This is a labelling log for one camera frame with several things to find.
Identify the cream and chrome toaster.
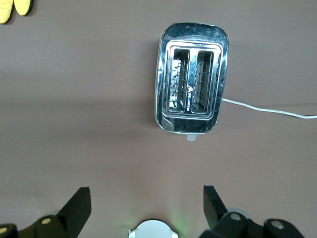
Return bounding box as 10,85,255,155
155,22,229,142

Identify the yellow quilted oven mitt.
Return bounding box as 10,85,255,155
0,0,34,24

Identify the white toaster power cable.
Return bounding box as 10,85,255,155
222,97,317,119

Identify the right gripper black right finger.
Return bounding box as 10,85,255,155
199,185,305,238

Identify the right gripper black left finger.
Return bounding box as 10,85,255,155
0,187,92,238

